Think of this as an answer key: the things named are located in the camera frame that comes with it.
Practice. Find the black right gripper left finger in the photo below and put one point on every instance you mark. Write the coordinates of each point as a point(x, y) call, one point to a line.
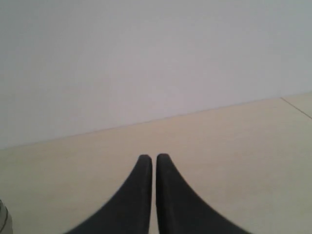
point(128, 211)

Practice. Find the large plain steel bowl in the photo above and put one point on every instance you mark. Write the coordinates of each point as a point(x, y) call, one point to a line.
point(6, 223)

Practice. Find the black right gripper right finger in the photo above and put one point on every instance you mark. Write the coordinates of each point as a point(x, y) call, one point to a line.
point(180, 210)

